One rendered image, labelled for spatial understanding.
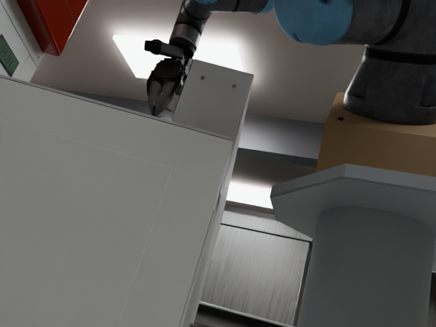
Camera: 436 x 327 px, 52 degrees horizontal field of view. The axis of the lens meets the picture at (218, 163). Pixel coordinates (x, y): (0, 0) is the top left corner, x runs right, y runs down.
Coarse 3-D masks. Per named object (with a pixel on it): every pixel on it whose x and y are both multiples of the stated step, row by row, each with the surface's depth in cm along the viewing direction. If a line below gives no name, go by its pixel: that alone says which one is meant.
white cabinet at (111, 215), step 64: (0, 128) 54; (64, 128) 55; (128, 128) 55; (0, 192) 51; (64, 192) 51; (128, 192) 52; (192, 192) 53; (0, 256) 48; (64, 256) 49; (128, 256) 49; (192, 256) 50; (0, 320) 46; (64, 320) 46; (128, 320) 47; (192, 320) 99
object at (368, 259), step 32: (288, 192) 62; (320, 192) 58; (352, 192) 56; (384, 192) 53; (416, 192) 51; (288, 224) 74; (320, 224) 64; (352, 224) 58; (384, 224) 57; (416, 224) 58; (320, 256) 60; (352, 256) 56; (384, 256) 55; (416, 256) 56; (320, 288) 57; (352, 288) 55; (384, 288) 54; (416, 288) 55; (320, 320) 55; (352, 320) 53; (384, 320) 52; (416, 320) 54
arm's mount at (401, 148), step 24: (336, 96) 81; (336, 120) 65; (360, 120) 66; (336, 144) 63; (360, 144) 62; (384, 144) 62; (408, 144) 61; (432, 144) 60; (384, 168) 60; (408, 168) 59; (432, 168) 59
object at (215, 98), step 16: (192, 64) 66; (208, 64) 67; (192, 80) 65; (208, 80) 66; (224, 80) 66; (240, 80) 66; (192, 96) 64; (208, 96) 65; (224, 96) 65; (240, 96) 65; (176, 112) 63; (192, 112) 63; (208, 112) 64; (224, 112) 64; (240, 112) 64; (208, 128) 63; (224, 128) 63; (240, 128) 71; (224, 192) 84
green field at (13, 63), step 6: (0, 42) 108; (0, 48) 109; (6, 48) 111; (0, 54) 110; (6, 54) 112; (12, 54) 115; (6, 60) 113; (12, 60) 115; (6, 66) 114; (12, 66) 116; (12, 72) 117
